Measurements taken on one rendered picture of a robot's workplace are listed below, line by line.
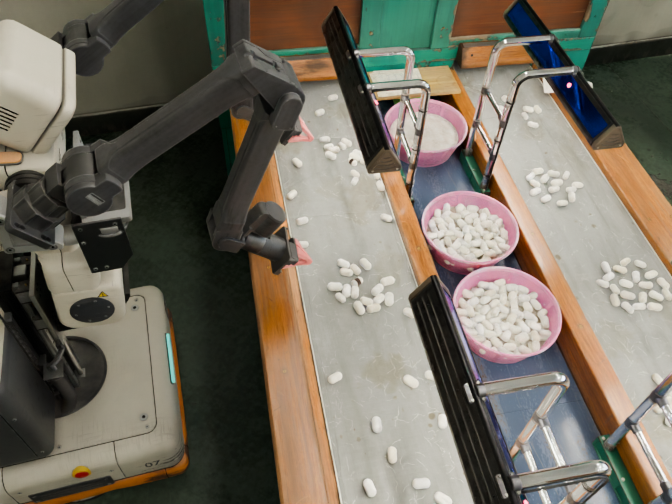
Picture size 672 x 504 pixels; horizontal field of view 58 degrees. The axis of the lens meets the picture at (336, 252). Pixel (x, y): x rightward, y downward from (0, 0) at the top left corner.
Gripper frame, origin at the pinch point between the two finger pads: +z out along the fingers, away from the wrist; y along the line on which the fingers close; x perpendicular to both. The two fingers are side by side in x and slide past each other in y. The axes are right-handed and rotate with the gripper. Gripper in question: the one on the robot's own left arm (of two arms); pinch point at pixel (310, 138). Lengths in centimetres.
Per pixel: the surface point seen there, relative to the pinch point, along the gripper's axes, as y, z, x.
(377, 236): -29.7, 17.9, 0.5
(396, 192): -16.4, 23.1, -6.8
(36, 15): 120, -58, 77
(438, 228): -28.4, 33.1, -9.7
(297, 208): -15.7, 2.4, 13.1
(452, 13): 42, 36, -43
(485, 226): -31, 42, -19
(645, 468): -103, 47, -26
